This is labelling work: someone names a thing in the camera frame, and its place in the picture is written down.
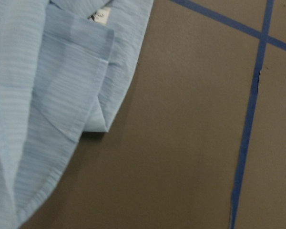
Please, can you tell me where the light blue button shirt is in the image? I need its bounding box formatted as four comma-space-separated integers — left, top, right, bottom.
0, 0, 153, 229

